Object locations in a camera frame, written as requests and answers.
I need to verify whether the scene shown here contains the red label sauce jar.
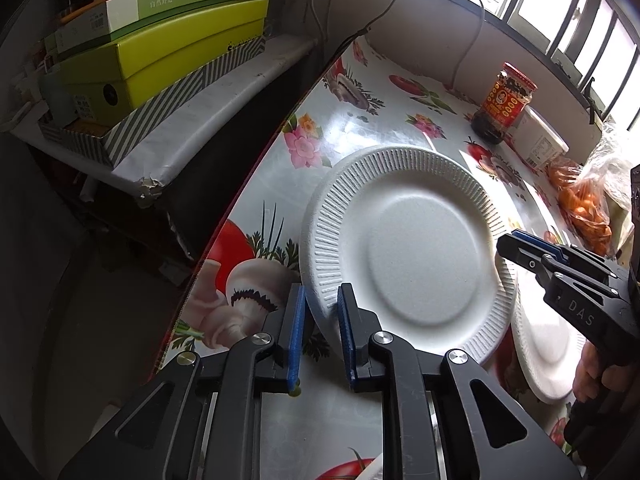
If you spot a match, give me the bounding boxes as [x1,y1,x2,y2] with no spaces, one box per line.
[471,62,537,144]

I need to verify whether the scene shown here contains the black cable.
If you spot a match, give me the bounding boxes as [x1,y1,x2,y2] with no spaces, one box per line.
[319,0,424,68]

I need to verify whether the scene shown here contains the striped cardboard tray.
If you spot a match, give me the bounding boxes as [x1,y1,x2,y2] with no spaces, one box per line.
[38,36,266,169]

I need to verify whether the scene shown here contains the grey side shelf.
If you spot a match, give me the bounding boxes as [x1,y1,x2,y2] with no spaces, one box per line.
[11,35,314,197]

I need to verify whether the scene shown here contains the lime green box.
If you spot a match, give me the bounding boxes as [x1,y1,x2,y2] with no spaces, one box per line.
[61,0,269,127]

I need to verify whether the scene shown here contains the window metal bars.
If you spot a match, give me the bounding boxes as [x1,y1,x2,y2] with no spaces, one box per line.
[470,0,639,130]

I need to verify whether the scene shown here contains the white green flat box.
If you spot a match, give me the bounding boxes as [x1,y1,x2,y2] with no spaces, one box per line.
[55,0,230,55]

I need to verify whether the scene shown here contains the plastic bag of oranges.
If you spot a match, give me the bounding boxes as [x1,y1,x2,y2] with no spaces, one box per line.
[546,130,639,257]

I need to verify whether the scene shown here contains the smooth white paper plate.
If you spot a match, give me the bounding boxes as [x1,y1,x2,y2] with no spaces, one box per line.
[511,270,586,404]

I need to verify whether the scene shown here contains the white ridged paper plate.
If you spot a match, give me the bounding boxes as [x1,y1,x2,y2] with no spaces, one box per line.
[299,145,516,364]

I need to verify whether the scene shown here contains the right hand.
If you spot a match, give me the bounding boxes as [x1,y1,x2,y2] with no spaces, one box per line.
[573,341,603,403]

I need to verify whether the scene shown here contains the white plastic tub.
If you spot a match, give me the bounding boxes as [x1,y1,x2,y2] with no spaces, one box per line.
[506,105,570,171]

